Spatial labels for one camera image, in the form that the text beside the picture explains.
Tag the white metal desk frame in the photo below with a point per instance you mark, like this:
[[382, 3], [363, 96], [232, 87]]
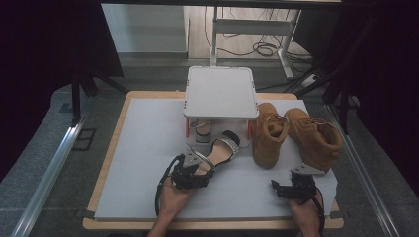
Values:
[[253, 26]]

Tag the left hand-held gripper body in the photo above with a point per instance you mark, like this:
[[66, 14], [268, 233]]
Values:
[[187, 173]]

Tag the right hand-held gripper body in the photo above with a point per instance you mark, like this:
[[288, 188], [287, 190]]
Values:
[[303, 187]]

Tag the black tripod stand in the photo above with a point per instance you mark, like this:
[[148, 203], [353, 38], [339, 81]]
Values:
[[77, 95], [342, 98]]

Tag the white table mat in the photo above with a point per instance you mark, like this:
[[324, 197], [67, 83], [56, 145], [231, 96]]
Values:
[[148, 164]]

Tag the tan suede boot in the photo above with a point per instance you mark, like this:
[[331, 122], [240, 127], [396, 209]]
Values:
[[316, 138], [268, 135]]

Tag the white two-tier shoe rack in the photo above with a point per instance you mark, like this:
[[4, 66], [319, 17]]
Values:
[[220, 92]]

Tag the person's right hand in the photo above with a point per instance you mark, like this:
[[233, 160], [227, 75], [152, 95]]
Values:
[[306, 215]]

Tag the person's left hand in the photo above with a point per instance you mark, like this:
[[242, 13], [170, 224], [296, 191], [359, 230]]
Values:
[[173, 200]]

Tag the aluminium rail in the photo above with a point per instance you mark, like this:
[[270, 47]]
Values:
[[46, 184], [365, 177]]

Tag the white power strip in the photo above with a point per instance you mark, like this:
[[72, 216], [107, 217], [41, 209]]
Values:
[[310, 80]]

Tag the black curtain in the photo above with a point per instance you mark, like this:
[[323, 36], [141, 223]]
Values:
[[39, 65], [382, 65]]

